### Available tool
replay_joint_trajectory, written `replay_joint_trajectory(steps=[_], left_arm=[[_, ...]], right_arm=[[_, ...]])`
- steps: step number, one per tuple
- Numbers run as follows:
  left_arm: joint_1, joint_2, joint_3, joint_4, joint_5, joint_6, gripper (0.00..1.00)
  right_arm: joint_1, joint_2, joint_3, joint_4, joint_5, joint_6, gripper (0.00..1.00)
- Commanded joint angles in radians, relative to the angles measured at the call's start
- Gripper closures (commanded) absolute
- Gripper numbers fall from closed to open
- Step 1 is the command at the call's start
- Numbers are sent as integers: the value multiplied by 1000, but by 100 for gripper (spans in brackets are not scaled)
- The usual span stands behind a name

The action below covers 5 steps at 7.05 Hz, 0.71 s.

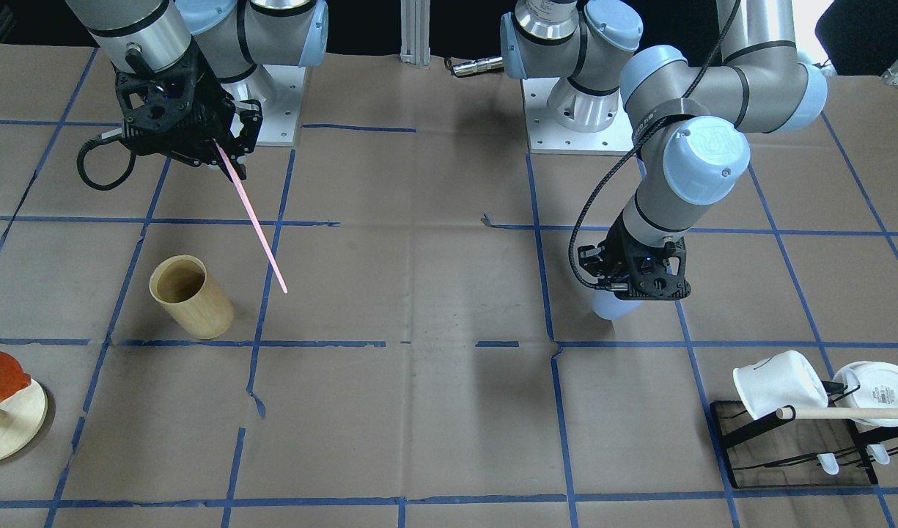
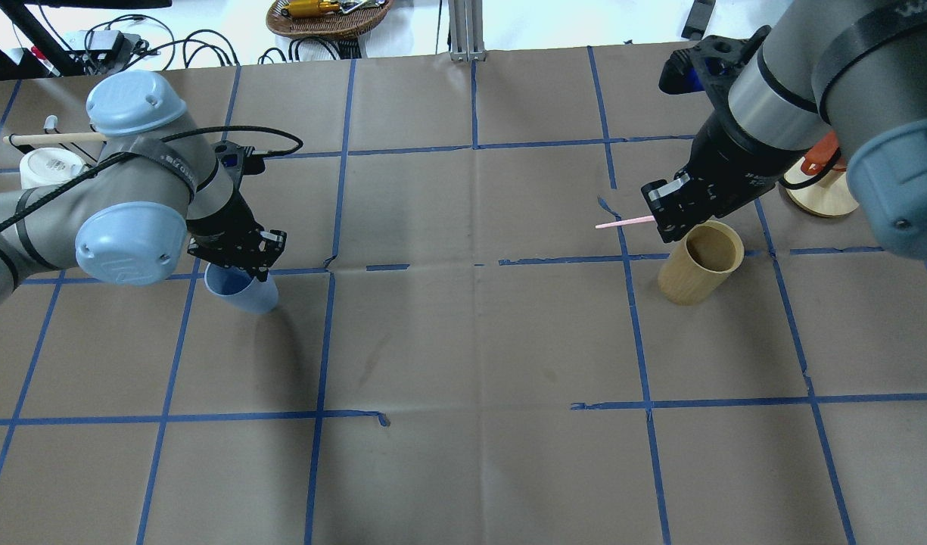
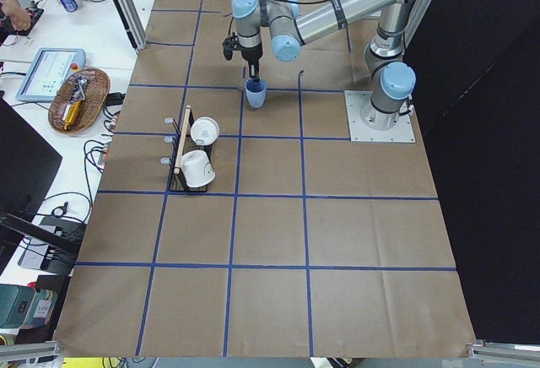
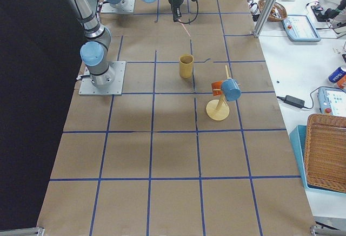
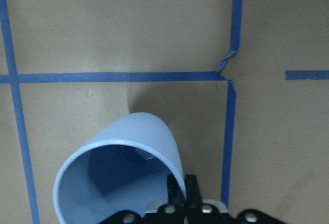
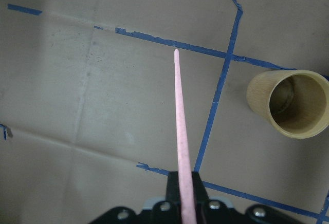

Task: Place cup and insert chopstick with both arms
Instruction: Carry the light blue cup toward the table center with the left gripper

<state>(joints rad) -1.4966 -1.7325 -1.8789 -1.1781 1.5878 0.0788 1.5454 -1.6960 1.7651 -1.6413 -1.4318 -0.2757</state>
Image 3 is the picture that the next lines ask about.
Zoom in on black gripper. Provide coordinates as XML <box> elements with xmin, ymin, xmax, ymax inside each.
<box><xmin>222</xmin><ymin>32</ymin><xmax>263</xmax><ymax>79</ymax></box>

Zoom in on blue plastic cup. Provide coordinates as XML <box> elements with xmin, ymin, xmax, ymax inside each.
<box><xmin>245</xmin><ymin>78</ymin><xmax>267</xmax><ymax>109</ymax></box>

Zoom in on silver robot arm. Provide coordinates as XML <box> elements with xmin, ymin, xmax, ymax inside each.
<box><xmin>223</xmin><ymin>0</ymin><xmax>416</xmax><ymax>131</ymax></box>

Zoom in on person hand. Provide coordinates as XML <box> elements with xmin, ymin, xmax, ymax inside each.
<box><xmin>1</xmin><ymin>0</ymin><xmax>31</xmax><ymax>30</ymax></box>

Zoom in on white mug far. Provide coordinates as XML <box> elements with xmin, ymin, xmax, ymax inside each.
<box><xmin>190</xmin><ymin>116</ymin><xmax>219</xmax><ymax>146</ymax></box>

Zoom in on white mug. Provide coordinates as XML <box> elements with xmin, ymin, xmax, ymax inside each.
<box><xmin>190</xmin><ymin>116</ymin><xmax>219</xmax><ymax>146</ymax></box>
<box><xmin>181</xmin><ymin>150</ymin><xmax>216</xmax><ymax>188</ymax></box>

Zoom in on white mug near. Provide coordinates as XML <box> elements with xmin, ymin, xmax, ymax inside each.
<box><xmin>181</xmin><ymin>150</ymin><xmax>216</xmax><ymax>188</ymax></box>

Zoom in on wicker basket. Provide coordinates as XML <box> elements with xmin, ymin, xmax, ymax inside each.
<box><xmin>48</xmin><ymin>68</ymin><xmax>110</xmax><ymax>134</ymax></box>

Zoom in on yellow tool in basket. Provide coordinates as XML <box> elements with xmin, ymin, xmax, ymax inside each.
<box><xmin>63</xmin><ymin>79</ymin><xmax>88</xmax><ymax>131</ymax></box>

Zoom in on teach pendant tablet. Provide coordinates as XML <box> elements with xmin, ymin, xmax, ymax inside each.
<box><xmin>15</xmin><ymin>48</ymin><xmax>86</xmax><ymax>103</ymax></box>

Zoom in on black monitor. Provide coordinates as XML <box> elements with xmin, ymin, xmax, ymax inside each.
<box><xmin>0</xmin><ymin>97</ymin><xmax>63</xmax><ymax>276</ymax></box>

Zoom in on wooden rack handle rod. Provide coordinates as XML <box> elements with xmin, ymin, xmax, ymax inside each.
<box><xmin>173</xmin><ymin>105</ymin><xmax>192</xmax><ymax>175</ymax></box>

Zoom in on aluminium frame post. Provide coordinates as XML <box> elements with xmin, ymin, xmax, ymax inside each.
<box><xmin>112</xmin><ymin>0</ymin><xmax>148</xmax><ymax>51</ymax></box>

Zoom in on black wire cup rack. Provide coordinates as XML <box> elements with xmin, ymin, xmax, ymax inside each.
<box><xmin>160</xmin><ymin>105</ymin><xmax>220</xmax><ymax>193</ymax></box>

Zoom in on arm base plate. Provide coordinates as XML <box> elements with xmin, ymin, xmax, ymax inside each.
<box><xmin>344</xmin><ymin>90</ymin><xmax>416</xmax><ymax>144</ymax></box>

